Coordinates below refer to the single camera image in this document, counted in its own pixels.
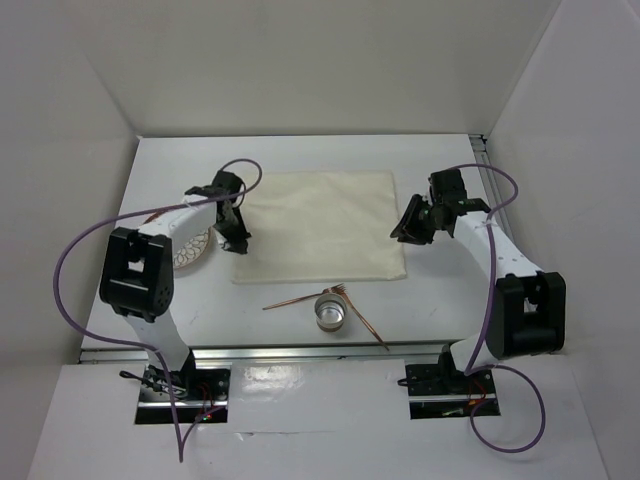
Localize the cream cloth placemat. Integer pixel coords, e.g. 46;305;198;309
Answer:
233;171;407;285

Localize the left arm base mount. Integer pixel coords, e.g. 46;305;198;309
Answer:
119;367;231;425

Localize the copper knife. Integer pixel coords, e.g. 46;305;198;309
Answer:
345;298;390;351

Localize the aluminium right side rail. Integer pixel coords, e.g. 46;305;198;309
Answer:
468;133;546;351

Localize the silver metal cup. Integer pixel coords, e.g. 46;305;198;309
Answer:
314;293;348;332

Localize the copper fork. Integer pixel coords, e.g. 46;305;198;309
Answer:
263;283;346;310

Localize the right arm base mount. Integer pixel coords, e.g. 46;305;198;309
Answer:
396;364;501;420

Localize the aluminium rail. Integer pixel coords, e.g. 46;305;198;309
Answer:
78;338;550;365
468;133;546;351

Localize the floral patterned ceramic plate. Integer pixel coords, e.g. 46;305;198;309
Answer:
173;227;215;270

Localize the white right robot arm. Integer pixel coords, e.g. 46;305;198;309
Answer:
390;166;566;392

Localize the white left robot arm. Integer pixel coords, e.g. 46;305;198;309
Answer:
99;171;251;399

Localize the aluminium front rail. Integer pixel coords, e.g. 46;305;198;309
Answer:
78;338;550;365

